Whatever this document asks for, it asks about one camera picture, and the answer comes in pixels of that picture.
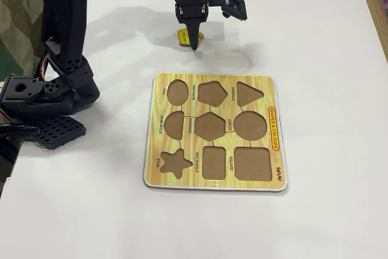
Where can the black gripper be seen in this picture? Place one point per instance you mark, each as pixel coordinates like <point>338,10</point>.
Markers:
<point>191,12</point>

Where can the yellow pentagon puzzle piece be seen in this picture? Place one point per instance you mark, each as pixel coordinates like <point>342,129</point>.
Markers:
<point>182,37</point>

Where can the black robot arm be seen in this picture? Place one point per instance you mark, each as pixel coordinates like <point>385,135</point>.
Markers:
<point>65,28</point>

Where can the wooden shape puzzle board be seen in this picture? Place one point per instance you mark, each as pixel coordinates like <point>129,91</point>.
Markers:
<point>218,137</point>

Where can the floral patterned cloth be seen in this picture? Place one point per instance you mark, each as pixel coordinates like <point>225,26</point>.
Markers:
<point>18,19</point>

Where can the light wooden edge strip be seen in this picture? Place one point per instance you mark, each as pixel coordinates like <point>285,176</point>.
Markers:
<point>376,13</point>

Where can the glossy black table clamp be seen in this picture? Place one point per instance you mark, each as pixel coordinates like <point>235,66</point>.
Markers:
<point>18,130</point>

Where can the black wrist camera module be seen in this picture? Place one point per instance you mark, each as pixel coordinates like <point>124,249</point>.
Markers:
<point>233,5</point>

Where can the black gridded base plate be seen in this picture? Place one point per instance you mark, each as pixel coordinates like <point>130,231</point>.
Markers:
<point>57,133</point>

